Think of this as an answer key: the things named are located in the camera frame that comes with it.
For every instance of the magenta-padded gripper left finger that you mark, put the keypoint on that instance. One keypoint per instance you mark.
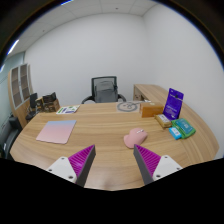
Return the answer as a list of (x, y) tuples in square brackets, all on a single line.
[(63, 166)]

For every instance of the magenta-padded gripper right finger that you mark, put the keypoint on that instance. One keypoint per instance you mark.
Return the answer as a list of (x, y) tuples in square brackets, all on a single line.
[(166, 165)]

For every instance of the pink computer mouse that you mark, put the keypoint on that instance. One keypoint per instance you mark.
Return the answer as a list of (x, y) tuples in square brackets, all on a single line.
[(134, 137)]

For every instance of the pink-blue gradient mouse pad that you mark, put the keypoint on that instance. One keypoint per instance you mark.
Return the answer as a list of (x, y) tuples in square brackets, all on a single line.
[(56, 131)]

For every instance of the small blue packet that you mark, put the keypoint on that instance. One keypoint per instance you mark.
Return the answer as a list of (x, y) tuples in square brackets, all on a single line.
[(175, 133)]

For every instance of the green packet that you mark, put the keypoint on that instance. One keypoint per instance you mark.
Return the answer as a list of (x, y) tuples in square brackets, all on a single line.
[(185, 128)]

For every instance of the small tan labelled box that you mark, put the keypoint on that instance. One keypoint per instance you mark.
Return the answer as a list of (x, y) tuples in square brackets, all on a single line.
[(163, 120)]

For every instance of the orange-brown cardboard box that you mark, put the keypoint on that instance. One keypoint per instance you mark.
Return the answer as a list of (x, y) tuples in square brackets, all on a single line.
[(151, 110)]

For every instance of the white leaflet green purple print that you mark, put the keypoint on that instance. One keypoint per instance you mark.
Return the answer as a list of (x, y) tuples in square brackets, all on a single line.
[(68, 109)]

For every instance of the large brown printed box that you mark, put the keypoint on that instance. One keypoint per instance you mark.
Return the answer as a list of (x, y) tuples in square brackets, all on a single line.
[(51, 107)]

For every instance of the purple hanging package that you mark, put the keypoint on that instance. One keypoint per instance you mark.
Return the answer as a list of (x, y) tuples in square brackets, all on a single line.
[(173, 105)]

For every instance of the black padded armchair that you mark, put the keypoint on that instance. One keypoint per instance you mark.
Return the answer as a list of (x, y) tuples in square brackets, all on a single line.
[(10, 133)]

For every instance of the narrow brown printed box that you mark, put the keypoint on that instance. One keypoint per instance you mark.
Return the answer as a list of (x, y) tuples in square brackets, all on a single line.
[(39, 104)]

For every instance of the black box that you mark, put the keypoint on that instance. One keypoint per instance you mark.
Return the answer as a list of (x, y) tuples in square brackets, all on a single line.
[(49, 97)]

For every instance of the black mesh office chair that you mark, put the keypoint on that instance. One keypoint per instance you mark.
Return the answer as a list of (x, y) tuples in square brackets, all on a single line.
[(87, 98)]

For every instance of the small black swivel chair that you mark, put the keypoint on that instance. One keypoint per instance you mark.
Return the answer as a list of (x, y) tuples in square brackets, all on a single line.
[(33, 100)]

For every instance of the wooden side desk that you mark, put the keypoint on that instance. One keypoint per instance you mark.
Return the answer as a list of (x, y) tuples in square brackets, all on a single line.
[(150, 90)]

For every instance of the grey backpack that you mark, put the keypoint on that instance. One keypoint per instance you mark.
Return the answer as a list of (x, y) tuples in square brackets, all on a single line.
[(106, 91)]

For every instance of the wooden shelf unit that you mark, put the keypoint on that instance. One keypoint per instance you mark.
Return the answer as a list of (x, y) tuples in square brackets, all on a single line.
[(20, 86)]

